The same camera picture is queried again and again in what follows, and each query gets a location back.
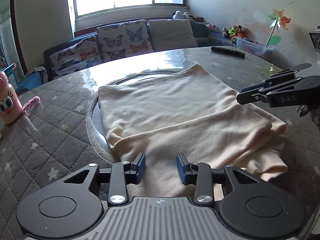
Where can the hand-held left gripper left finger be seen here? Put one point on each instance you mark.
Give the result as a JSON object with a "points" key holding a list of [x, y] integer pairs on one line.
{"points": [[140, 167]]}

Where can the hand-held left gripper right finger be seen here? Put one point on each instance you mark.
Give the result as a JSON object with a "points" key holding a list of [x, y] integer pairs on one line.
{"points": [[182, 168]]}

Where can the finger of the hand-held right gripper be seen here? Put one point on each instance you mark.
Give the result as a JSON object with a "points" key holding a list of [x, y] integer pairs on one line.
{"points": [[250, 98], [252, 87]]}

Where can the cream fleece top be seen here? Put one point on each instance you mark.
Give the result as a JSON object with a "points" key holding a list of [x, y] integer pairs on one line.
{"points": [[175, 105]]}

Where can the clear plastic storage box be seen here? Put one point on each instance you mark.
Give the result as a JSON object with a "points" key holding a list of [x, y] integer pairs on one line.
{"points": [[250, 46]]}

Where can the black remote control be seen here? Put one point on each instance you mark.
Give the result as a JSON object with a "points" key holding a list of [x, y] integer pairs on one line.
{"points": [[227, 51]]}

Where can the orange green plush toy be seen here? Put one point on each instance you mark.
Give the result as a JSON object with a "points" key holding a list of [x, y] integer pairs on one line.
{"points": [[236, 31]]}

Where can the dark grey box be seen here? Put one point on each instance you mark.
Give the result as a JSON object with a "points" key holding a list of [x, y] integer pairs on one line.
{"points": [[315, 37]]}

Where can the pink plush toy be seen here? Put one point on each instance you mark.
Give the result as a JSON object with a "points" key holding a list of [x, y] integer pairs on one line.
{"points": [[211, 27]]}

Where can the colourful paper pinwheel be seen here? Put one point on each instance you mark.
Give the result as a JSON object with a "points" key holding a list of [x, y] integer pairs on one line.
{"points": [[281, 20]]}

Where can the plain beige cushion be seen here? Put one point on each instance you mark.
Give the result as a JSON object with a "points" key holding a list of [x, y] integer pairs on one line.
{"points": [[170, 35]]}

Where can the white plush toy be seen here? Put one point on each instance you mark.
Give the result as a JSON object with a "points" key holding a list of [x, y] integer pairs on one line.
{"points": [[178, 15]]}

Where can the wide butterfly print cushion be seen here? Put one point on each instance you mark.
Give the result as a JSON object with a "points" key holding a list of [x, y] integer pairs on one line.
{"points": [[75, 57]]}

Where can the tall butterfly print cushion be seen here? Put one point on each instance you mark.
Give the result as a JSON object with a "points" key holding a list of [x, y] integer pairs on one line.
{"points": [[120, 40]]}

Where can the grey patterned cloth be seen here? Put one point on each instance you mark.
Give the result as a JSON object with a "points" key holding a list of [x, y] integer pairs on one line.
{"points": [[37, 73]]}

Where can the dark blue sofa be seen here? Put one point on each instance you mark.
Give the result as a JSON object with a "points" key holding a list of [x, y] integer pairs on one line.
{"points": [[50, 55]]}

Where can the pink cartoon face bottle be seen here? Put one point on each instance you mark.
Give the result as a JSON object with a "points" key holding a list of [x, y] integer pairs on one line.
{"points": [[8, 105]]}

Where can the colourful toy box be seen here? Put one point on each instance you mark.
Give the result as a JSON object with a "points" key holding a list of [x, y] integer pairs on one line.
{"points": [[11, 73]]}

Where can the dark wooden door frame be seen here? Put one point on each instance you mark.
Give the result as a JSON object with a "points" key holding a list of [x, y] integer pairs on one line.
{"points": [[17, 30]]}

